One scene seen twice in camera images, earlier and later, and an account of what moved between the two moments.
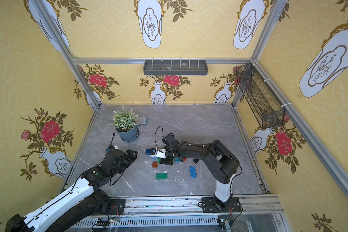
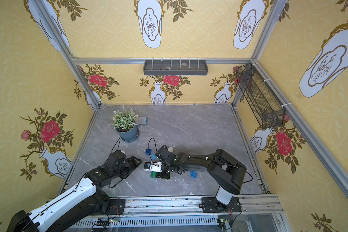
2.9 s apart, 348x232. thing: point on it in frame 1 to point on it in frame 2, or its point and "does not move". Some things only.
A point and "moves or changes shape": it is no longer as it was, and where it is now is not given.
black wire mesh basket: x=266 y=107 does not move
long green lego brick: x=161 y=176 moves or changes shape
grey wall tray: x=173 y=67 does not move
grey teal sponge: x=143 y=120 does not move
